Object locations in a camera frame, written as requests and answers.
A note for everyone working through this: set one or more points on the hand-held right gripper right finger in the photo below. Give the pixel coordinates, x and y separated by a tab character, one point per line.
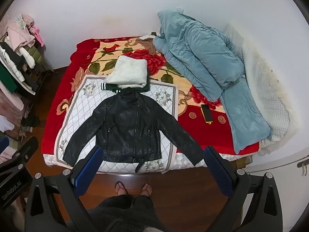
218	171

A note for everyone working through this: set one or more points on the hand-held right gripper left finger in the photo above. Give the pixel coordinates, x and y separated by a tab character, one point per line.
88	169

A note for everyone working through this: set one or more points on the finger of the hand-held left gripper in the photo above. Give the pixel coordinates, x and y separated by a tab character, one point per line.
3	143
26	147

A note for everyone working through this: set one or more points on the black leather jacket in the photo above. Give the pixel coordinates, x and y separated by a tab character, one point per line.
130	125

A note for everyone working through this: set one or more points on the clothes hanging on rack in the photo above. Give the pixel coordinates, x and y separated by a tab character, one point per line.
17	53

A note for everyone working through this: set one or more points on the person's left foot in sandal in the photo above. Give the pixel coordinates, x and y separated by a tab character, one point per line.
120	188

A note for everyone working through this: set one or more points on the person's foot in sandal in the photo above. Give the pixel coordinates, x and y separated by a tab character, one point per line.
120	188
146	189

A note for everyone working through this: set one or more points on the person's legs in dark trousers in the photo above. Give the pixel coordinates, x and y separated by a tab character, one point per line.
125	212

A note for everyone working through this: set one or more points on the phone with yellow case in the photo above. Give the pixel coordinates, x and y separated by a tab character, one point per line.
207	113

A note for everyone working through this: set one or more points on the person's right foot in sandal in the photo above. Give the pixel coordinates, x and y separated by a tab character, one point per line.
146	189

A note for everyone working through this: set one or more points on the white quilted floral mat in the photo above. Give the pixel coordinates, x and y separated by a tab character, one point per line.
79	106

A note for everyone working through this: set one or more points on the red floral blanket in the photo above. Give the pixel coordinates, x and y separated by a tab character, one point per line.
72	84

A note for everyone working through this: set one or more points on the dark green striped garment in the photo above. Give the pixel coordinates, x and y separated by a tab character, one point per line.
108	87

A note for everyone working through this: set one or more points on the white textured bedspread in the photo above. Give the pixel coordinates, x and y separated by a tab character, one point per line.
260	89

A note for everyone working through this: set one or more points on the white fleece folded garment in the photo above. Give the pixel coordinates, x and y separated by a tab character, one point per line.
128	71

